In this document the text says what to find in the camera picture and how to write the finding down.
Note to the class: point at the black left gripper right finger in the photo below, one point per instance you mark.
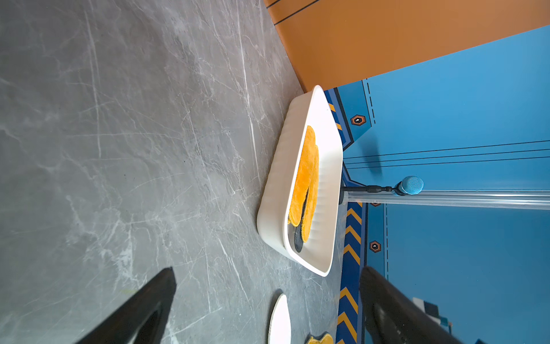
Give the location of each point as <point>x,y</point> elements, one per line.
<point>390,317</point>

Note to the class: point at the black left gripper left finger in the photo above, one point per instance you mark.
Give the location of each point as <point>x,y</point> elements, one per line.
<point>142,318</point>

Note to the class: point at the yellow insole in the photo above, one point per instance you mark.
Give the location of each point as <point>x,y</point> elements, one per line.
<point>325,338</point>
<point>303,177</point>
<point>311,202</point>

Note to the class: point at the dark grey insole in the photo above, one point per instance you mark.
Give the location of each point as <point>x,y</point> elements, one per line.
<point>298,241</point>

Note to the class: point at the white rectangular storage box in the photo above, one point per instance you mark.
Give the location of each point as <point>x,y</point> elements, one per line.
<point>308,110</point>

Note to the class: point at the white insole left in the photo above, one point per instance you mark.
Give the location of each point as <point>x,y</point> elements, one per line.
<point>280,327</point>

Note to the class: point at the black microphone stand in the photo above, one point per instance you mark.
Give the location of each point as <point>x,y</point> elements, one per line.
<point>364,189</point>

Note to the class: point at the blue microphone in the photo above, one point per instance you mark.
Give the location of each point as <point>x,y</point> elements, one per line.
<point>409,186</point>

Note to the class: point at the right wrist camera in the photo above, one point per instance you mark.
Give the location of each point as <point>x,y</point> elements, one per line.
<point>432,311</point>

